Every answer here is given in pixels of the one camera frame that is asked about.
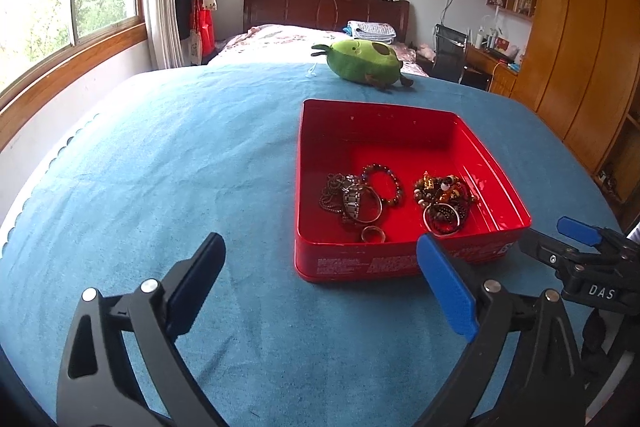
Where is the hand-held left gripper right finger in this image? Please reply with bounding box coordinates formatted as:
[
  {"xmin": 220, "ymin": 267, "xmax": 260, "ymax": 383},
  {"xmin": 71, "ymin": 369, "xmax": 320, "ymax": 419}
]
[{"xmin": 416, "ymin": 233, "xmax": 586, "ymax": 427}]

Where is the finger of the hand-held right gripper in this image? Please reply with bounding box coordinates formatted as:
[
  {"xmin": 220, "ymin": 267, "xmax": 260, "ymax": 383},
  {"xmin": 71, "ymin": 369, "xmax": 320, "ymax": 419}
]
[
  {"xmin": 557, "ymin": 217, "xmax": 640, "ymax": 255},
  {"xmin": 520, "ymin": 229, "xmax": 583, "ymax": 278}
]

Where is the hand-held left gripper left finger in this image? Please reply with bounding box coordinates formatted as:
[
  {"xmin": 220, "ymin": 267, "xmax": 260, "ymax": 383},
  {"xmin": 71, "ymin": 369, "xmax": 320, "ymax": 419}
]
[{"xmin": 56, "ymin": 232, "xmax": 227, "ymax": 427}]

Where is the black bead necklace gold charm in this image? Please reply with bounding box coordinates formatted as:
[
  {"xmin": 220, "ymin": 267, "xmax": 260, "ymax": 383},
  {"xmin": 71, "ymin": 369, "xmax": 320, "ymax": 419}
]
[{"xmin": 425, "ymin": 179, "xmax": 482, "ymax": 233}]

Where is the gold pendant black cord necklace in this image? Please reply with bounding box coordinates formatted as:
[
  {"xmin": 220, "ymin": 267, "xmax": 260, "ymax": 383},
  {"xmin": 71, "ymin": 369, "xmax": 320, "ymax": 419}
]
[{"xmin": 414, "ymin": 171, "xmax": 451, "ymax": 208}]

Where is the dark multicolour bead bracelet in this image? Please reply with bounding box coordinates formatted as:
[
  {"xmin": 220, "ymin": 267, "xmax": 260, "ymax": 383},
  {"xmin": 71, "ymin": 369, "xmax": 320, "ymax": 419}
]
[{"xmin": 361, "ymin": 163, "xmax": 404, "ymax": 208}]

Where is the silver chain necklace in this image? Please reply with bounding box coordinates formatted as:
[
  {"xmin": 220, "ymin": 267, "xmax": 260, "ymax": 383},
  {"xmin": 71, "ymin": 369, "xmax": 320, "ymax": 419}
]
[{"xmin": 320, "ymin": 173, "xmax": 361, "ymax": 224}]

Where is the red tin box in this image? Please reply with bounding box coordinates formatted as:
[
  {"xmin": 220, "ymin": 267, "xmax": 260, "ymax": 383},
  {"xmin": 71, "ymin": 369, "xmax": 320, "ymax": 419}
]
[{"xmin": 294, "ymin": 99, "xmax": 532, "ymax": 284}]

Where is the silver metal watch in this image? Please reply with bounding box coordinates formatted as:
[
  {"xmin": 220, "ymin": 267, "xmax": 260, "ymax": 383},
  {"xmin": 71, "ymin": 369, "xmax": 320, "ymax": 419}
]
[{"xmin": 340, "ymin": 182, "xmax": 384, "ymax": 224}]

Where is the wooden desk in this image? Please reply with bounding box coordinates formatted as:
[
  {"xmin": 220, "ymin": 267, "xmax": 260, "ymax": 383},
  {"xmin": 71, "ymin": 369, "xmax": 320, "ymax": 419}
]
[{"xmin": 462, "ymin": 44, "xmax": 519, "ymax": 98}]

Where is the wooden wardrobe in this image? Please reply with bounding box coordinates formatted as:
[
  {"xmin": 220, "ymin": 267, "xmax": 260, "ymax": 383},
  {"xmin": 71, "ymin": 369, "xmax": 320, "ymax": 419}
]
[{"xmin": 470, "ymin": 0, "xmax": 640, "ymax": 208}]

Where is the black chair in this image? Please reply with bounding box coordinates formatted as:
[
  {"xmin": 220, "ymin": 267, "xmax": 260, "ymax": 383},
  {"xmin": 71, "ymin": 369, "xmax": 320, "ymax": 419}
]
[{"xmin": 431, "ymin": 24, "xmax": 469, "ymax": 83}]

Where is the white desk lamp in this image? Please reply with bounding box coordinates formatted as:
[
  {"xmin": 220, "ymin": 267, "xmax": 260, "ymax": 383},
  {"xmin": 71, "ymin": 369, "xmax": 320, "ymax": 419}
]
[{"xmin": 480, "ymin": 6, "xmax": 504, "ymax": 50}]

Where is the green plush toy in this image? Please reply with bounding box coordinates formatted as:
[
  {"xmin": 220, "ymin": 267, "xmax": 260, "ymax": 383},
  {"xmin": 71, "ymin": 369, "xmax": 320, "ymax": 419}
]
[{"xmin": 311, "ymin": 38, "xmax": 414, "ymax": 92}]

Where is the red bag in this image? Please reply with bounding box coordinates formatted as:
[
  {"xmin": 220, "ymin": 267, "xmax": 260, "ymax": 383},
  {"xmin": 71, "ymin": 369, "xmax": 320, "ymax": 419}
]
[{"xmin": 189, "ymin": 4, "xmax": 216, "ymax": 58}]

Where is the pink floral bedding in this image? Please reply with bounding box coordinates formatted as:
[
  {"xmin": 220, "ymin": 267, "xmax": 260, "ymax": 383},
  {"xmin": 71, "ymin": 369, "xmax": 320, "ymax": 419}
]
[{"xmin": 207, "ymin": 24, "xmax": 431, "ymax": 78}]

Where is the folded patterned cloth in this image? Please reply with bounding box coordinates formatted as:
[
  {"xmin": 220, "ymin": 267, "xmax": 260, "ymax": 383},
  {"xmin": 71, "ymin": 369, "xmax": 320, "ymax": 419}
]
[{"xmin": 344, "ymin": 21, "xmax": 397, "ymax": 44}]

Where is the dark wooden headboard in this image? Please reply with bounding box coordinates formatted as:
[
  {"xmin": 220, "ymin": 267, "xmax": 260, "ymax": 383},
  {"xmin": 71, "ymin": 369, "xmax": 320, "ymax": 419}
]
[{"xmin": 243, "ymin": 0, "xmax": 411, "ymax": 46}]

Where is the large wooden frame window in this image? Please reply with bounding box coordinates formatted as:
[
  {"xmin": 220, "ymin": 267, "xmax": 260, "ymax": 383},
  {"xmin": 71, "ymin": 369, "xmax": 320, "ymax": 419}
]
[{"xmin": 0, "ymin": 0, "xmax": 149, "ymax": 152}]

